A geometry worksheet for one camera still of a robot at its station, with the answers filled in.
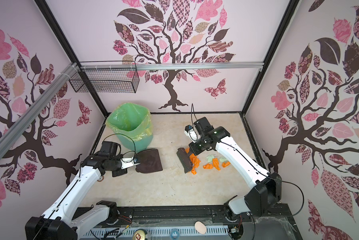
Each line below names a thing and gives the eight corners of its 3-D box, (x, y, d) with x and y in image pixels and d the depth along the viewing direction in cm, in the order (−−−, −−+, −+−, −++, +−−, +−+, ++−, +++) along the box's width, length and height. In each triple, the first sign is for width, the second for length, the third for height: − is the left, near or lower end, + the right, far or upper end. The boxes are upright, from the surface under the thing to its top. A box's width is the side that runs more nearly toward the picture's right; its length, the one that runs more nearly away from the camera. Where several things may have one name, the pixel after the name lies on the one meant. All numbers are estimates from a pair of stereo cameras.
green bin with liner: (116, 158, 97) (99, 135, 77) (126, 128, 113) (113, 103, 93) (152, 158, 97) (144, 134, 77) (157, 128, 113) (151, 103, 93)
